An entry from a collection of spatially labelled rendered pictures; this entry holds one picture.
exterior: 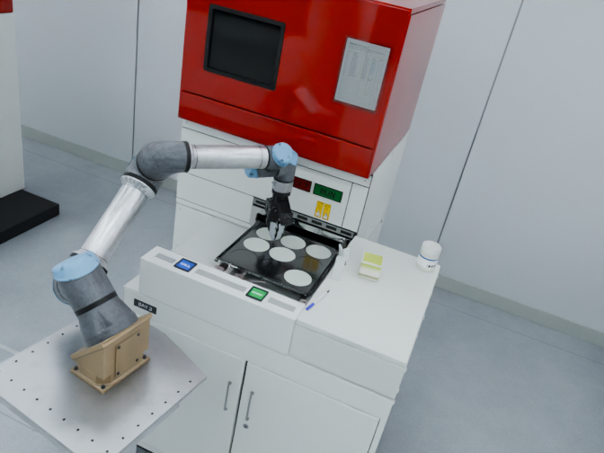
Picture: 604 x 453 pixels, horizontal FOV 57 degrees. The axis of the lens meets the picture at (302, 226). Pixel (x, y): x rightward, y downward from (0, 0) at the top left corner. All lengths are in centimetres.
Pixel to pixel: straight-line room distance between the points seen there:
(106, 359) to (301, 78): 113
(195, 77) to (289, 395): 122
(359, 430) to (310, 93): 114
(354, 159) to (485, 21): 160
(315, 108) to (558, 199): 198
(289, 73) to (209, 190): 65
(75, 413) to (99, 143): 338
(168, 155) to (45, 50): 325
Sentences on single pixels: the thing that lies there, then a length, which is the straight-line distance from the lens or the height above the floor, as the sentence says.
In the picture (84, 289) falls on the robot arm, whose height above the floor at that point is 107.
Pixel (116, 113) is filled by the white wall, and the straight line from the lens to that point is 455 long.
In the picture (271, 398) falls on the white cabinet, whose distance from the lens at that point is 192.
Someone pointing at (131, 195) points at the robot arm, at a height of 118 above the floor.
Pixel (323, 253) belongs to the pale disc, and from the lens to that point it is 216.
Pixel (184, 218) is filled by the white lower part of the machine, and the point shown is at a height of 75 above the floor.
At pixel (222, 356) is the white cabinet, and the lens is 191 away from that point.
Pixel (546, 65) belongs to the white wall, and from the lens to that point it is 344.
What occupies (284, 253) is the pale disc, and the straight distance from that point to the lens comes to 211.
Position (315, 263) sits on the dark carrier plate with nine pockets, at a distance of 208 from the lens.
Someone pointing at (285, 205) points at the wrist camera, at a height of 108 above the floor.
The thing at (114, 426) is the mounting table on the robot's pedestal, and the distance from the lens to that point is 155.
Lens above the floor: 200
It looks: 28 degrees down
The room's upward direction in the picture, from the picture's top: 12 degrees clockwise
